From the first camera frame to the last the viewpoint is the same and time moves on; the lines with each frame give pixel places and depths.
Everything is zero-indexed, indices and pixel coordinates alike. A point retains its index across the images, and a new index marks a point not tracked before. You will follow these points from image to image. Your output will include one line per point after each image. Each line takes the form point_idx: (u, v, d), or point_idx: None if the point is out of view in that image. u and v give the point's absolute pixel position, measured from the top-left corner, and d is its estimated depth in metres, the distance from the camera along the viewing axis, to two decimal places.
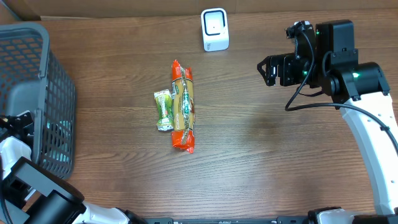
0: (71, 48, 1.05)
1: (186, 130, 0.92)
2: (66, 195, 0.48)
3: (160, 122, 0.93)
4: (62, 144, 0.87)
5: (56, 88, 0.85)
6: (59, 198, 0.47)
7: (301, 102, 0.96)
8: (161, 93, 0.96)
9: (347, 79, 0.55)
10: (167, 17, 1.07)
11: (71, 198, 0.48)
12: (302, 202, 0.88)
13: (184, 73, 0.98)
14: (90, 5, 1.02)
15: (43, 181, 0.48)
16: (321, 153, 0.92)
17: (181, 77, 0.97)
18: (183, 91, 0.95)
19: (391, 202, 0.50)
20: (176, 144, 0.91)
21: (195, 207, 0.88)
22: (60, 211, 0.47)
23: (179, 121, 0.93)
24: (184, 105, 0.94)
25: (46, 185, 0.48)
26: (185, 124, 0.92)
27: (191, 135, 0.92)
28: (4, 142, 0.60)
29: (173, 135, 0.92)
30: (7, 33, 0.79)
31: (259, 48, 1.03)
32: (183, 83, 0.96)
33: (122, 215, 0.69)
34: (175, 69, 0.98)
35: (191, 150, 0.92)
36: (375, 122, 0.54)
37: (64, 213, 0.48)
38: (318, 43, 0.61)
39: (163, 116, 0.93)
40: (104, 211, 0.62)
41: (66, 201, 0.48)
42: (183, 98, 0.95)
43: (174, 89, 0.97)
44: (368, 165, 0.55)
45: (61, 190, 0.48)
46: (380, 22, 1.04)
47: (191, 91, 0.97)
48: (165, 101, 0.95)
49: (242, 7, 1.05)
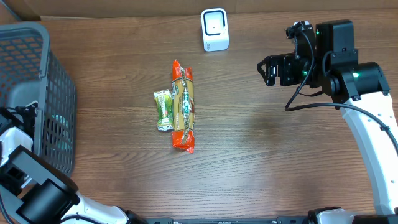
0: (71, 48, 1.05)
1: (186, 130, 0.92)
2: (61, 185, 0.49)
3: (160, 122, 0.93)
4: (63, 144, 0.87)
5: (56, 87, 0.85)
6: (53, 187, 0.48)
7: (301, 102, 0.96)
8: (161, 93, 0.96)
9: (347, 79, 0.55)
10: (167, 17, 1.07)
11: (66, 188, 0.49)
12: (302, 202, 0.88)
13: (184, 73, 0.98)
14: (90, 5, 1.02)
15: (38, 169, 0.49)
16: (321, 153, 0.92)
17: (181, 77, 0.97)
18: (183, 91, 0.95)
19: (391, 202, 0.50)
20: (176, 144, 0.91)
21: (195, 207, 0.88)
22: (54, 200, 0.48)
23: (179, 121, 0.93)
24: (184, 105, 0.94)
25: (40, 174, 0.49)
26: (185, 125, 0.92)
27: (191, 135, 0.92)
28: (7, 133, 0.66)
29: (173, 135, 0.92)
30: (7, 33, 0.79)
31: (259, 48, 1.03)
32: (183, 83, 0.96)
33: (122, 214, 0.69)
34: (175, 69, 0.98)
35: (191, 150, 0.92)
36: (375, 122, 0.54)
37: (58, 202, 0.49)
38: (318, 43, 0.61)
39: (163, 116, 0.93)
40: (102, 206, 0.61)
41: (60, 190, 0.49)
42: (183, 98, 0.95)
43: (174, 90, 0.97)
44: (368, 165, 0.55)
45: (55, 180, 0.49)
46: (380, 22, 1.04)
47: (191, 91, 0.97)
48: (165, 101, 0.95)
49: (242, 7, 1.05)
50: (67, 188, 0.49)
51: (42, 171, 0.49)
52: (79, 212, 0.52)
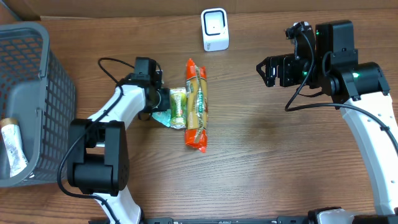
0: (71, 48, 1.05)
1: (199, 129, 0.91)
2: (114, 178, 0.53)
3: (174, 121, 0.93)
4: (63, 144, 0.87)
5: (56, 87, 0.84)
6: (109, 175, 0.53)
7: (301, 102, 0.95)
8: (177, 91, 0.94)
9: (347, 79, 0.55)
10: (167, 17, 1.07)
11: (114, 182, 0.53)
12: (302, 202, 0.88)
13: (199, 71, 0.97)
14: (90, 5, 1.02)
15: (114, 156, 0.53)
16: (321, 153, 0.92)
17: (196, 75, 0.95)
18: (198, 89, 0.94)
19: (392, 202, 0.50)
20: (189, 142, 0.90)
21: (195, 207, 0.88)
22: (99, 180, 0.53)
23: (193, 119, 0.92)
24: (198, 103, 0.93)
25: (111, 160, 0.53)
26: (198, 123, 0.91)
27: (204, 134, 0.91)
28: (158, 113, 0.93)
29: (186, 134, 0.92)
30: (7, 33, 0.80)
31: (259, 48, 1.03)
32: (198, 81, 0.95)
33: (136, 219, 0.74)
34: (189, 68, 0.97)
35: (204, 149, 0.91)
36: (375, 122, 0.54)
37: (101, 183, 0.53)
38: (318, 44, 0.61)
39: (178, 115, 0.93)
40: (128, 204, 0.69)
41: (110, 180, 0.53)
42: (198, 96, 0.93)
43: (189, 89, 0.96)
44: (368, 165, 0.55)
45: (114, 172, 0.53)
46: (379, 21, 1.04)
47: (204, 89, 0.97)
48: (181, 99, 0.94)
49: (242, 7, 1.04)
50: (117, 185, 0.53)
51: (115, 158, 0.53)
52: (108, 200, 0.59)
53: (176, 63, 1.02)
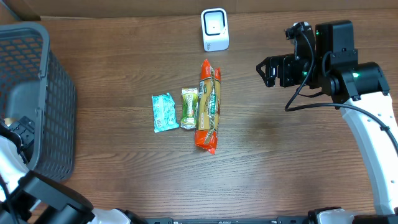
0: (71, 48, 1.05)
1: (210, 131, 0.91)
2: (77, 205, 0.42)
3: (184, 121, 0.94)
4: (63, 144, 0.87)
5: (56, 88, 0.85)
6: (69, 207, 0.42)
7: (301, 102, 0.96)
8: (189, 91, 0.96)
9: (347, 79, 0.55)
10: (167, 17, 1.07)
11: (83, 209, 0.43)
12: (302, 202, 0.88)
13: (213, 73, 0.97)
14: (90, 6, 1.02)
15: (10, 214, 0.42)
16: (321, 153, 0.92)
17: (211, 76, 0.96)
18: (211, 91, 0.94)
19: (392, 202, 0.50)
20: (199, 144, 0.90)
21: (195, 207, 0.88)
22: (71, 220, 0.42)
23: (204, 121, 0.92)
24: (211, 104, 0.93)
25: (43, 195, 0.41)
26: (209, 125, 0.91)
27: (214, 135, 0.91)
28: (159, 123, 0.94)
29: (197, 134, 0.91)
30: (7, 33, 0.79)
31: (259, 48, 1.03)
32: (212, 83, 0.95)
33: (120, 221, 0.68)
34: (205, 68, 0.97)
35: (213, 150, 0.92)
36: (375, 122, 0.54)
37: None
38: (318, 44, 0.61)
39: (189, 115, 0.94)
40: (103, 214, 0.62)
41: (76, 210, 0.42)
42: (210, 98, 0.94)
43: (202, 89, 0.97)
44: (368, 165, 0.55)
45: (71, 201, 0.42)
46: (380, 22, 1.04)
47: (218, 91, 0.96)
48: (193, 99, 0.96)
49: (242, 7, 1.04)
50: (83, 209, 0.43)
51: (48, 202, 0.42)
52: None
53: (176, 63, 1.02)
